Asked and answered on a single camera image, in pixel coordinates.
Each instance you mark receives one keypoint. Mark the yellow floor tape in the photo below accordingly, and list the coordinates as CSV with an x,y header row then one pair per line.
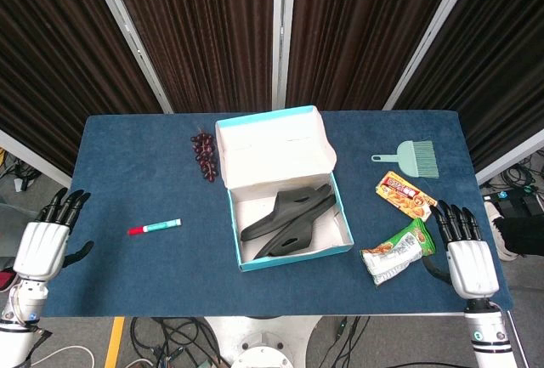
x,y
115,342

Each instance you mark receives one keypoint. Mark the grey aluminium partition post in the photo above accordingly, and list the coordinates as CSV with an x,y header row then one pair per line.
x,y
34,157
282,32
127,28
510,155
429,32

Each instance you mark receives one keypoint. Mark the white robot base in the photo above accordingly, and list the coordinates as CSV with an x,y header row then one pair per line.
x,y
263,342

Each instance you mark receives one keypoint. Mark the white sneaker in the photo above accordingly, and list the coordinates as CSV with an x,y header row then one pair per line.
x,y
493,219

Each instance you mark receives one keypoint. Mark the green white snack bag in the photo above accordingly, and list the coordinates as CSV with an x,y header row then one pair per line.
x,y
395,255

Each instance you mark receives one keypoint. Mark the red green marker pen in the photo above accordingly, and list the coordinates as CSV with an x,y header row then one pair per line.
x,y
157,227

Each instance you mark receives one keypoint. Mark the blue table cloth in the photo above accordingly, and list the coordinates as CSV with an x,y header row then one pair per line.
x,y
149,274

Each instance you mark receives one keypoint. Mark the dark brown curtain panel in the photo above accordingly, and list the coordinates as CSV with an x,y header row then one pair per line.
x,y
501,53
55,53
204,32
357,32

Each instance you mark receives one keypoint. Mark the dark red grape bunch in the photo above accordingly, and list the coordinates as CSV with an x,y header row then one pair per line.
x,y
205,155

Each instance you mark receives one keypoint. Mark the orange snack packet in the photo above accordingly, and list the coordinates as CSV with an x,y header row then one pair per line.
x,y
404,196

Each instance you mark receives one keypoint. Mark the black trouser leg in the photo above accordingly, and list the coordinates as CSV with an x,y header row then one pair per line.
x,y
523,236

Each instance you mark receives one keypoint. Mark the black rubber slipper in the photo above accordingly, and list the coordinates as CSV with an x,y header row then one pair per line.
x,y
312,225
289,206

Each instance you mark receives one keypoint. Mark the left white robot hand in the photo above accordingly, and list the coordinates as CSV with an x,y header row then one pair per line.
x,y
40,249

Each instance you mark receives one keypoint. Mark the mint green hand brush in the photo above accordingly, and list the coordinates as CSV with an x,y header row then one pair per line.
x,y
418,160

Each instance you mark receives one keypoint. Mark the teal cardboard shoe box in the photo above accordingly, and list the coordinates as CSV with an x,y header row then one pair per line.
x,y
272,147

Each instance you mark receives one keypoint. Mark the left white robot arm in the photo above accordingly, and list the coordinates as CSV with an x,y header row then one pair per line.
x,y
17,334

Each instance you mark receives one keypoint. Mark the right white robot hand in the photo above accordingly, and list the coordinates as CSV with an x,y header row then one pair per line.
x,y
472,268

